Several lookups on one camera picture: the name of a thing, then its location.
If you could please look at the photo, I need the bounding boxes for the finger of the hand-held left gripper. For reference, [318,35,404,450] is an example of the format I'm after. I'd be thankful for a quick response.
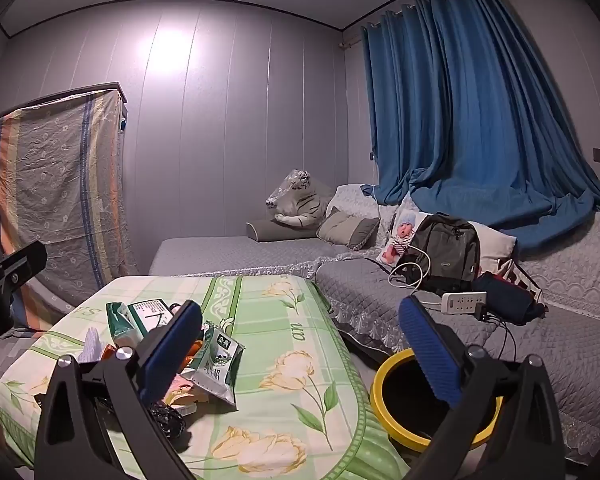
[0,241,48,295]

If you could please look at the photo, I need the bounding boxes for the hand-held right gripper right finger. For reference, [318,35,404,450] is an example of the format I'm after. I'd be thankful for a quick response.
[398,295,566,480]

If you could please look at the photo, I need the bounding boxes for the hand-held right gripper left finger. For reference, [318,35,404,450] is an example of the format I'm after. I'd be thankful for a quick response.
[34,300,203,480]

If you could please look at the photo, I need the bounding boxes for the pink wrapper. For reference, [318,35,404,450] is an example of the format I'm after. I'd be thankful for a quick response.
[165,375,211,406]

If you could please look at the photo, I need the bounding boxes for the green white milk packet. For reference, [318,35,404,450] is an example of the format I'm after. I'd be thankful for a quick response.
[187,322,246,408]

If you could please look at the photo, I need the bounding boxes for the white green label box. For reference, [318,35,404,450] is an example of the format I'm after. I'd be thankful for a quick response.
[127,300,173,333]

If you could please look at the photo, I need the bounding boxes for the green tissue packet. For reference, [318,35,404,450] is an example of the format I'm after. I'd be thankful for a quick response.
[105,302,146,348]

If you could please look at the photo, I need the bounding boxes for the orange snack bag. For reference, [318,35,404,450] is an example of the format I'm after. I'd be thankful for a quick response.
[101,341,204,362]

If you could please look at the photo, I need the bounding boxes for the black plastic wrapper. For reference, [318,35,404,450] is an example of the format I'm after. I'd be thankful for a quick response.
[147,405,188,441]

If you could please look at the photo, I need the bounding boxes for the yellow-rimmed black trash bin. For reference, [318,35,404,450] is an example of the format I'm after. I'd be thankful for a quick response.
[370,347,503,453]

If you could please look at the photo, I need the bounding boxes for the white tissue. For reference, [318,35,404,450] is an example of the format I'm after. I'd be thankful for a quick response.
[77,327,103,363]

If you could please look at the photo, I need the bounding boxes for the white power strip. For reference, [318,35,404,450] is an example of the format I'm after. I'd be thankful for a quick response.
[441,291,488,315]

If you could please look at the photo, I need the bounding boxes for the striped floral sheet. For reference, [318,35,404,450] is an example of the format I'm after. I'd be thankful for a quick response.
[0,85,141,333]

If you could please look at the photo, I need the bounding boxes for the dark navy cloth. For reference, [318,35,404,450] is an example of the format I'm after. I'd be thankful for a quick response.
[472,272,548,325]

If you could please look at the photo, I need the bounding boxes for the grey-green backpack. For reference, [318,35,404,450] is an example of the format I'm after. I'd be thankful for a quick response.
[397,212,482,296]

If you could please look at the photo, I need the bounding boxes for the grey bed sheet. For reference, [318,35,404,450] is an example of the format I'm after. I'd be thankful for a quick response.
[149,235,341,277]

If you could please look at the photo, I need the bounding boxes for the red white striped bag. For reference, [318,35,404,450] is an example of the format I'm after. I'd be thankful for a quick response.
[497,257,543,301]

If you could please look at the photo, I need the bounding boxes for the grey quilted sofa cover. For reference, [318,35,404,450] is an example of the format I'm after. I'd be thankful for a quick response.
[316,210,600,466]

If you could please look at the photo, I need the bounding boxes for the white pillow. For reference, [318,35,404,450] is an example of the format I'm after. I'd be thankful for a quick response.
[467,220,518,276]

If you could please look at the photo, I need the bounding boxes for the grey square cushion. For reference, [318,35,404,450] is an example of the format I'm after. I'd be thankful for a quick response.
[316,207,381,252]

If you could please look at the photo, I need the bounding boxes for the grey bolster pillow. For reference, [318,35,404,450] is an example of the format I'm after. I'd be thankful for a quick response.
[245,219,321,242]

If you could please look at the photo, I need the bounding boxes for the light grey lace cover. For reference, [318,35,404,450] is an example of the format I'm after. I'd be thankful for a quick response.
[325,183,600,323]

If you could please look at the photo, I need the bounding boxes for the plastic-wrapped plush white tiger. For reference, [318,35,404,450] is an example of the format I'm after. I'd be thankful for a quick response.
[266,169,333,227]

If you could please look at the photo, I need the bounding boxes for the blue curtain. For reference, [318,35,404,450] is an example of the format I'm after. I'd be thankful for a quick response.
[360,0,600,256]

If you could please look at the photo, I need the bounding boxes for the white curtain rod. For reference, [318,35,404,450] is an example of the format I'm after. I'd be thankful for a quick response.
[339,0,497,51]

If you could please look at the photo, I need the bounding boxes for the thin black cable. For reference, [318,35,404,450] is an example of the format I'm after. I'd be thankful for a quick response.
[490,317,518,361]

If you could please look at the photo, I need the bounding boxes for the white cable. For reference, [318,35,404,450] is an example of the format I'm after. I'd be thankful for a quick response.
[372,185,443,306]

